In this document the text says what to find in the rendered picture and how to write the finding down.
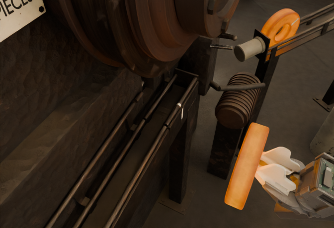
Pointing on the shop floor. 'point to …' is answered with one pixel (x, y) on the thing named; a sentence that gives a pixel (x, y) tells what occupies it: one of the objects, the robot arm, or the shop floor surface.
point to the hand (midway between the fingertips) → (249, 159)
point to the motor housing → (231, 122)
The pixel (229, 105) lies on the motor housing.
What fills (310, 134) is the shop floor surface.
